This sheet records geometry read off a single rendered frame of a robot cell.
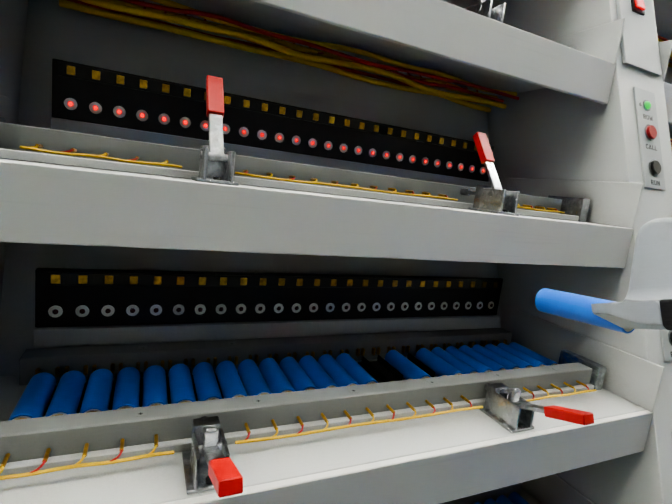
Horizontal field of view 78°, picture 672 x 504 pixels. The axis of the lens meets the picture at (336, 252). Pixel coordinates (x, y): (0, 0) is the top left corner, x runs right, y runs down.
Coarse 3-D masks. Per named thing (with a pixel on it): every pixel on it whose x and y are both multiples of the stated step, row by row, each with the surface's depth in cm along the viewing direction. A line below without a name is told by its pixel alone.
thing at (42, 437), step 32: (384, 384) 37; (416, 384) 38; (448, 384) 39; (480, 384) 40; (512, 384) 42; (544, 384) 44; (576, 384) 47; (64, 416) 27; (96, 416) 28; (128, 416) 28; (160, 416) 29; (192, 416) 29; (224, 416) 30; (256, 416) 31; (288, 416) 32; (320, 416) 34; (416, 416) 35; (0, 448) 25; (32, 448) 26; (64, 448) 26; (96, 448) 27
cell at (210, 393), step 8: (200, 368) 37; (208, 368) 37; (200, 376) 36; (208, 376) 36; (200, 384) 35; (208, 384) 34; (216, 384) 35; (200, 392) 34; (208, 392) 33; (216, 392) 33; (200, 400) 33
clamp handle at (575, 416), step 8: (512, 392) 38; (520, 392) 37; (512, 400) 38; (528, 408) 36; (536, 408) 35; (544, 408) 34; (552, 408) 34; (560, 408) 34; (568, 408) 33; (552, 416) 34; (560, 416) 33; (568, 416) 32; (576, 416) 32; (584, 416) 31; (592, 416) 32; (584, 424) 31
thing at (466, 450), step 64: (320, 320) 48; (384, 320) 51; (448, 320) 55; (0, 384) 34; (640, 384) 45; (256, 448) 30; (320, 448) 31; (384, 448) 32; (448, 448) 33; (512, 448) 35; (576, 448) 39; (640, 448) 44
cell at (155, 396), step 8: (152, 368) 36; (160, 368) 36; (144, 376) 35; (152, 376) 35; (160, 376) 35; (144, 384) 34; (152, 384) 33; (160, 384) 34; (144, 392) 33; (152, 392) 32; (160, 392) 32; (144, 400) 32; (152, 400) 31; (160, 400) 31
